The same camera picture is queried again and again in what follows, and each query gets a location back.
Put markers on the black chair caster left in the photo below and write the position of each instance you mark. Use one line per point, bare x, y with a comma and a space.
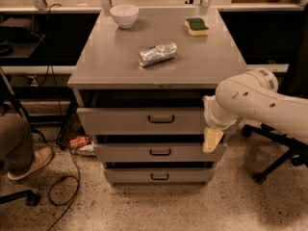
31, 198

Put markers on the yellow green sponge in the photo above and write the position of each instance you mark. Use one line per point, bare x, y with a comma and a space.
196, 26

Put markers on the grey drawer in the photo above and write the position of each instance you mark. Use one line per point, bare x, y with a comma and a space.
130, 176
142, 121
155, 152

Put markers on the tan shoe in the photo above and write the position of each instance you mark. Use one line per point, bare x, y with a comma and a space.
37, 161

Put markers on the crushed silver can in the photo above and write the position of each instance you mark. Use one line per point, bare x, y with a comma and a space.
157, 53

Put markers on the grey metal drawer cabinet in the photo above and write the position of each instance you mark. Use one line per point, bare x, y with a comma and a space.
109, 75

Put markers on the person leg brown trousers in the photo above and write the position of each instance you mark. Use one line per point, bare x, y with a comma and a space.
16, 144

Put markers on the white ceramic bowl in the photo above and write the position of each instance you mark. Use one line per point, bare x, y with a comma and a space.
124, 16

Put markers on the grey middle drawer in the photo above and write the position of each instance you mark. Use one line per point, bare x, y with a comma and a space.
155, 152

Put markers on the grey bottom drawer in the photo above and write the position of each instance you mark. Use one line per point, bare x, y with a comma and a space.
130, 176

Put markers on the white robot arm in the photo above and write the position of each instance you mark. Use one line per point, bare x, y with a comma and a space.
253, 95

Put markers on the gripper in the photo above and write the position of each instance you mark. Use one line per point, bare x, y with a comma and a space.
210, 114

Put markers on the grey top drawer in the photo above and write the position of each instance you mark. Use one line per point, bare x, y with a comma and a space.
142, 121

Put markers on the red snack packet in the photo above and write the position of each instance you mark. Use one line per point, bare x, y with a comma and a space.
80, 142

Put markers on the black office chair base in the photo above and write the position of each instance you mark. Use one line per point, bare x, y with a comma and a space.
297, 152

